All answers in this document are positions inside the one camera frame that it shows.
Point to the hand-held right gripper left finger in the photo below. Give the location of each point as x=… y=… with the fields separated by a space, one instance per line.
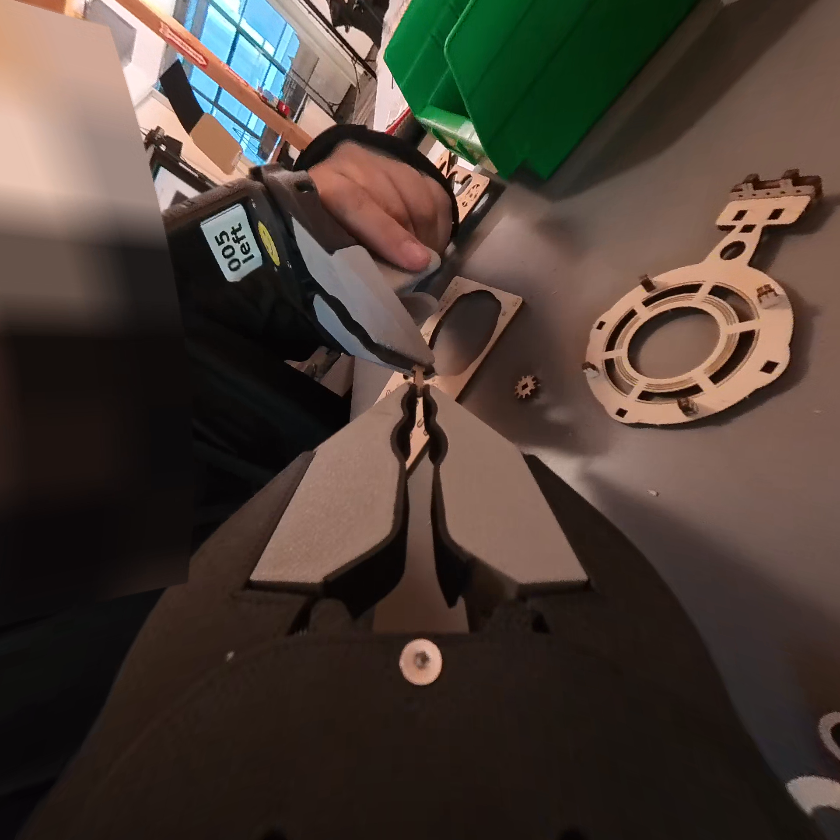
x=341 y=512

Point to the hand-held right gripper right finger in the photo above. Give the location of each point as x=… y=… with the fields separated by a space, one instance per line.
x=492 y=505

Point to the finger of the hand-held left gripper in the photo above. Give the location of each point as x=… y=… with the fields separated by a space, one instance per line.
x=341 y=325
x=374 y=295

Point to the small wooden peg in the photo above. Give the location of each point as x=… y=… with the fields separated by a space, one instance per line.
x=418 y=376

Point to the wooden laser-cut parts sheet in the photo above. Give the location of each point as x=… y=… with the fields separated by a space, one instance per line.
x=476 y=190

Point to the dark printed model box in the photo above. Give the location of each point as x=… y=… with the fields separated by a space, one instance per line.
x=810 y=791

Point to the person's left hand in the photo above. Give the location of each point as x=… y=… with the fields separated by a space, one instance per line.
x=387 y=203

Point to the person's dark clothing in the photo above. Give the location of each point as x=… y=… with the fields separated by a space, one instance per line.
x=262 y=420

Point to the small wooden gear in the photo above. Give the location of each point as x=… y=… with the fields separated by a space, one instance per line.
x=525 y=386

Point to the wooden sheet with wheel cutout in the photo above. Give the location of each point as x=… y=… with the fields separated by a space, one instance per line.
x=505 y=315

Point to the beige board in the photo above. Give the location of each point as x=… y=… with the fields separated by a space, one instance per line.
x=216 y=144

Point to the orange steel beam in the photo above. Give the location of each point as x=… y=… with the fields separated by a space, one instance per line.
x=229 y=79

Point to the green plastic bin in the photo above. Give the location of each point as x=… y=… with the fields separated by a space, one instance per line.
x=420 y=65
x=577 y=79

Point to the large paned window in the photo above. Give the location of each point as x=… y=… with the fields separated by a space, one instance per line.
x=256 y=52

